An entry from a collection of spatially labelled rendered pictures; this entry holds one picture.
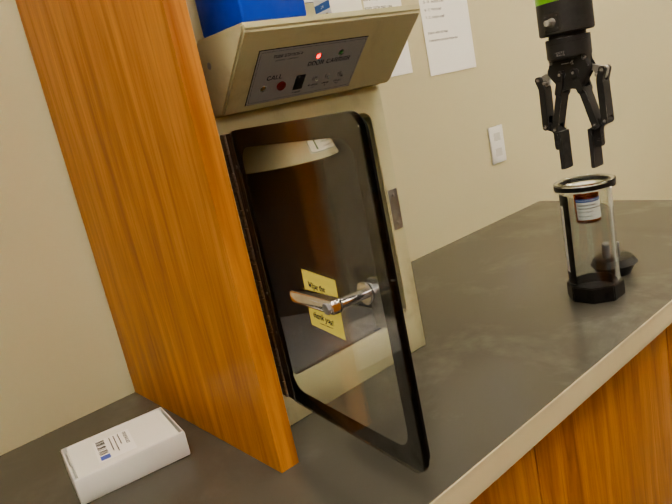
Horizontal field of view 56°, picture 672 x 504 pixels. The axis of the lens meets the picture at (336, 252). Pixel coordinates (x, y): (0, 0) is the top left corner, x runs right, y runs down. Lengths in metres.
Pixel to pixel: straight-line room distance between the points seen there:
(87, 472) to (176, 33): 0.60
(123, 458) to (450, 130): 1.30
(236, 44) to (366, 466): 0.56
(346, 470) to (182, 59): 0.55
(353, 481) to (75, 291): 0.66
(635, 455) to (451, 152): 0.98
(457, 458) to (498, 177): 1.34
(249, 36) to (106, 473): 0.62
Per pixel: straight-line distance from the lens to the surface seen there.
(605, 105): 1.20
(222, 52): 0.84
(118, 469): 0.98
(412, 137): 1.76
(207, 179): 0.77
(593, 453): 1.15
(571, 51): 1.20
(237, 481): 0.91
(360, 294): 0.66
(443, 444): 0.88
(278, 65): 0.86
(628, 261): 1.40
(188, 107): 0.77
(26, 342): 1.25
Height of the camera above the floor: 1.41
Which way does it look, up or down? 14 degrees down
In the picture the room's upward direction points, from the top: 12 degrees counter-clockwise
